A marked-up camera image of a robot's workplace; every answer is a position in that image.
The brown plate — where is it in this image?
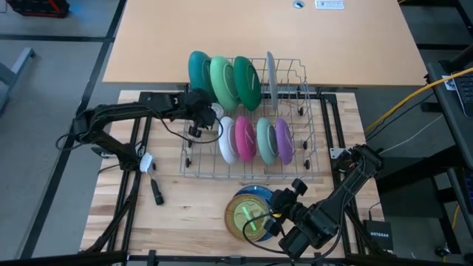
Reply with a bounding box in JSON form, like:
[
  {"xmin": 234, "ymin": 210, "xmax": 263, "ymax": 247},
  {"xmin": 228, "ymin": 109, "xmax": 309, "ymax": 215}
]
[{"xmin": 224, "ymin": 194, "xmax": 273, "ymax": 242}]

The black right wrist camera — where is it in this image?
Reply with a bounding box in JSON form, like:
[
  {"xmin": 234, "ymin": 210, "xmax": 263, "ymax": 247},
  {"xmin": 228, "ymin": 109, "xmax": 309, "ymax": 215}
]
[{"xmin": 290, "ymin": 178, "xmax": 309, "ymax": 197}]

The dark green plate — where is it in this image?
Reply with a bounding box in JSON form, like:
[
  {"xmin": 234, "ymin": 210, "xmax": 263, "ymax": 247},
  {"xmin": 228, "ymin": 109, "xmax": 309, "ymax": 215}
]
[{"xmin": 232, "ymin": 55, "xmax": 262, "ymax": 112}]

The beige wooden desk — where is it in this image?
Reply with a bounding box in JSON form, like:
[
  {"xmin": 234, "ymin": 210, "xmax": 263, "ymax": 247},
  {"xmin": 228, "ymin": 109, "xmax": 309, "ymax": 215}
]
[{"xmin": 102, "ymin": 0, "xmax": 429, "ymax": 88}]

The sage green plate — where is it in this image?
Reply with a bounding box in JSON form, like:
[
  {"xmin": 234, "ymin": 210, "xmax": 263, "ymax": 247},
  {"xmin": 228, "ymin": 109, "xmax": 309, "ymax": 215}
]
[{"xmin": 256, "ymin": 117, "xmax": 279, "ymax": 166}]

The grey metal table leg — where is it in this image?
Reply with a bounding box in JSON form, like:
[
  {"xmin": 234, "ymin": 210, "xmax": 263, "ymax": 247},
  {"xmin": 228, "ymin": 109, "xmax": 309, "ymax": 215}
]
[{"xmin": 0, "ymin": 47, "xmax": 37, "ymax": 114}]

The short yellow cable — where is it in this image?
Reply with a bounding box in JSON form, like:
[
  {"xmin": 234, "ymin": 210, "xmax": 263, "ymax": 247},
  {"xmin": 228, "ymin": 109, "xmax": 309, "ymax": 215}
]
[{"xmin": 449, "ymin": 205, "xmax": 461, "ymax": 232}]

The white desk power outlet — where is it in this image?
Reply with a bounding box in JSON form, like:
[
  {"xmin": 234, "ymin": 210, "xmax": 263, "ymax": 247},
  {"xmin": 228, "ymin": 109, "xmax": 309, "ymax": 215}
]
[{"xmin": 314, "ymin": 0, "xmax": 345, "ymax": 10}]

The black aluminium table frame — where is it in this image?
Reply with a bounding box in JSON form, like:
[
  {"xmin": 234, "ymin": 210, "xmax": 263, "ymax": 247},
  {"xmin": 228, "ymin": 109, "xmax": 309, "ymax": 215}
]
[{"xmin": 79, "ymin": 90, "xmax": 392, "ymax": 266}]

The black clamp bracket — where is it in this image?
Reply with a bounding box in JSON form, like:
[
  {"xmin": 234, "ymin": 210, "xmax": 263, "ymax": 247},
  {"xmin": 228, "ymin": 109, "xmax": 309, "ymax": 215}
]
[{"xmin": 91, "ymin": 146, "xmax": 115, "ymax": 158}]

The yellow translucent bowl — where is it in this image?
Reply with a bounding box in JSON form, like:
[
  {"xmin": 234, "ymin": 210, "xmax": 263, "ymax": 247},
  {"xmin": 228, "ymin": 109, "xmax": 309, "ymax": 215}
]
[{"xmin": 231, "ymin": 199, "xmax": 270, "ymax": 236}]

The black keyboard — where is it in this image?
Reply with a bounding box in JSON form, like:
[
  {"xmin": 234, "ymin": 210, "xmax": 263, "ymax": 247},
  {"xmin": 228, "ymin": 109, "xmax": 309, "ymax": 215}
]
[{"xmin": 452, "ymin": 72, "xmax": 473, "ymax": 118}]

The teal plate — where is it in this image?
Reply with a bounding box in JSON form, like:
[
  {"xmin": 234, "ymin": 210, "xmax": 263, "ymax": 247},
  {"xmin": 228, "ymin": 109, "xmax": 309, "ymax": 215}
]
[{"xmin": 188, "ymin": 50, "xmax": 219, "ymax": 103}]

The light green plate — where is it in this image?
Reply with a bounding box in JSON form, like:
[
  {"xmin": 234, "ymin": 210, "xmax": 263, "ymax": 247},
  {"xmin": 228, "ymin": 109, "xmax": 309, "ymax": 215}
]
[{"xmin": 209, "ymin": 55, "xmax": 241, "ymax": 112}]

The patterned glass cup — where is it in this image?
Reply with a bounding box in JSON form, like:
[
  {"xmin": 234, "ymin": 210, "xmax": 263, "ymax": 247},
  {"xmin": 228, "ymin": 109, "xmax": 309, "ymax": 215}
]
[{"xmin": 210, "ymin": 102, "xmax": 226, "ymax": 121}]

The grey wire dish rack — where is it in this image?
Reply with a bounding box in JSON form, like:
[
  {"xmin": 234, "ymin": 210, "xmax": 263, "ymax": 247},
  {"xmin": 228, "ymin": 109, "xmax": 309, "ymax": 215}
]
[{"xmin": 180, "ymin": 57, "xmax": 321, "ymax": 181}]

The white dish brush black handle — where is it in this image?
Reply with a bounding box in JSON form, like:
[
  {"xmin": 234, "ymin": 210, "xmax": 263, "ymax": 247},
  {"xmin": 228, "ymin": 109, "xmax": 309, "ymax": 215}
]
[{"xmin": 139, "ymin": 152, "xmax": 165, "ymax": 207}]

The grey plate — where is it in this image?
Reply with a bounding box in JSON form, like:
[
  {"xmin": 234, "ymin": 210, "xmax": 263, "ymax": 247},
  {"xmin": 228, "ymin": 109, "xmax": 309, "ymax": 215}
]
[{"xmin": 266, "ymin": 50, "xmax": 280, "ymax": 112}]

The black and red toolbox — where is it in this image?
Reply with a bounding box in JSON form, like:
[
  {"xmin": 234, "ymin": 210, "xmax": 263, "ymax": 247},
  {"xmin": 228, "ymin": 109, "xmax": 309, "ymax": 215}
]
[{"xmin": 4, "ymin": 0, "xmax": 70, "ymax": 18}]

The white printed sticker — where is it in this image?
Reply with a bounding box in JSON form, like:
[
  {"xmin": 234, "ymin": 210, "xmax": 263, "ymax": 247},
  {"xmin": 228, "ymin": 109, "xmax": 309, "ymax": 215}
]
[{"xmin": 441, "ymin": 75, "xmax": 457, "ymax": 92}]

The long yellow cable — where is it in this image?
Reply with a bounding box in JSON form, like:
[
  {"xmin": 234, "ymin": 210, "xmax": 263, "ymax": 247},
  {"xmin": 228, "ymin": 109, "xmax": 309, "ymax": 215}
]
[{"xmin": 364, "ymin": 66, "xmax": 473, "ymax": 132}]

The pink plate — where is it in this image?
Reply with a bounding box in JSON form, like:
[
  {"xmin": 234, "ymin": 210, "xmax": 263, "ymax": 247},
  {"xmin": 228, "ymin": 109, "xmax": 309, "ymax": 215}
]
[{"xmin": 234, "ymin": 115, "xmax": 258, "ymax": 164}]

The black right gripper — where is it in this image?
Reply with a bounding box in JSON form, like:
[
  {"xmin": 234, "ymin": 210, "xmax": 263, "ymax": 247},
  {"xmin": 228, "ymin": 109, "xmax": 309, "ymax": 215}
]
[{"xmin": 262, "ymin": 188, "xmax": 310, "ymax": 238}]

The white plate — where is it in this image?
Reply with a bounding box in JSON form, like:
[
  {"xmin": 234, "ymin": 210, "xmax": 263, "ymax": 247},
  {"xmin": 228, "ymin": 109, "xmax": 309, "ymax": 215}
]
[{"xmin": 217, "ymin": 116, "xmax": 239, "ymax": 166}]

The black Netgear switch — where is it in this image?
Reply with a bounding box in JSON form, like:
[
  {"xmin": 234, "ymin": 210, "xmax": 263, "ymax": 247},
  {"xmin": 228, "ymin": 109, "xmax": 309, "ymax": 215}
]
[{"xmin": 362, "ymin": 219, "xmax": 395, "ymax": 252}]

